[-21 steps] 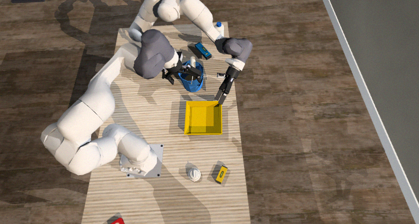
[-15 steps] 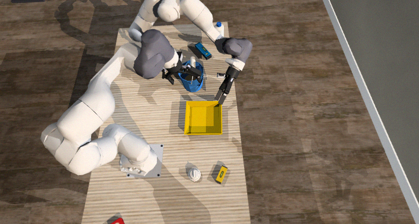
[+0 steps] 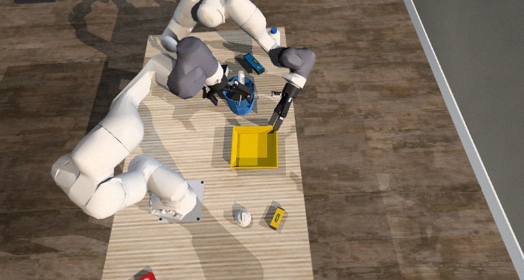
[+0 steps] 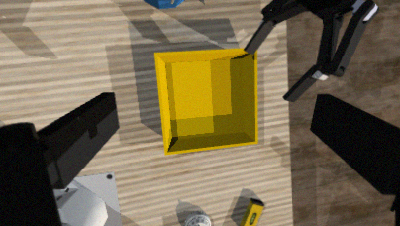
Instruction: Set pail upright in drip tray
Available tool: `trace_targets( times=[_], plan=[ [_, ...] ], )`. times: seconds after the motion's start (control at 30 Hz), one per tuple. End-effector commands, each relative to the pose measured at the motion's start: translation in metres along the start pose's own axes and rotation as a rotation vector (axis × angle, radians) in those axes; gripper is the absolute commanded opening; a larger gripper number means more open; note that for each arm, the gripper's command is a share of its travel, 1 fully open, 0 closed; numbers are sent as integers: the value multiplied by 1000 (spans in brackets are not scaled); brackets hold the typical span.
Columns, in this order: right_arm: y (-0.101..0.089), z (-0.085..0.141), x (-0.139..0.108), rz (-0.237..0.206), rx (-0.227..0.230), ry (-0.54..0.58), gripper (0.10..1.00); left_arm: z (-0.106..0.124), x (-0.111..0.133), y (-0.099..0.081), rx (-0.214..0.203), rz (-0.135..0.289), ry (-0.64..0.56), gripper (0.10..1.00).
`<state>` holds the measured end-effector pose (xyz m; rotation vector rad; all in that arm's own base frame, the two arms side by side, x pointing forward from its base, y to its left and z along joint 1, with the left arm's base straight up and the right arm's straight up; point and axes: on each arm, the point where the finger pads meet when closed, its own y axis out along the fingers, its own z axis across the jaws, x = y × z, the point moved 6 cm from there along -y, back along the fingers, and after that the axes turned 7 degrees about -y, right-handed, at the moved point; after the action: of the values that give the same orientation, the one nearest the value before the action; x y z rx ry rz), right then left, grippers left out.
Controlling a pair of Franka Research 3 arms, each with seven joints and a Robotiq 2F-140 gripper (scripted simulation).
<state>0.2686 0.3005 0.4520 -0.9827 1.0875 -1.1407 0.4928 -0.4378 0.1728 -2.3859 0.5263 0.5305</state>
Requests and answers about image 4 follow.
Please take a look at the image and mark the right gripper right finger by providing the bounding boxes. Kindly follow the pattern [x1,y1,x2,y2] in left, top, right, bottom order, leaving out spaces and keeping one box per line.
[310,94,400,226]

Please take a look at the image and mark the yellow pocket level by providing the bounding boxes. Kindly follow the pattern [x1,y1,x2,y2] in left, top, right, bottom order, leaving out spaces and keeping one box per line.
[240,198,264,226]

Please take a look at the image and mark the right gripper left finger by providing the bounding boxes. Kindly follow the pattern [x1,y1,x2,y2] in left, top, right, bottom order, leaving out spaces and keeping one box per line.
[0,92,120,226]

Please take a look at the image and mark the yellow square tray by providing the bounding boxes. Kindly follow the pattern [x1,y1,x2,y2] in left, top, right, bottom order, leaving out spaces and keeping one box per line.
[154,48,258,155]

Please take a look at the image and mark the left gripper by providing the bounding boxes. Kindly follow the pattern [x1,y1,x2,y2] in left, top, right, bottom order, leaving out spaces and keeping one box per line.
[244,0,379,102]

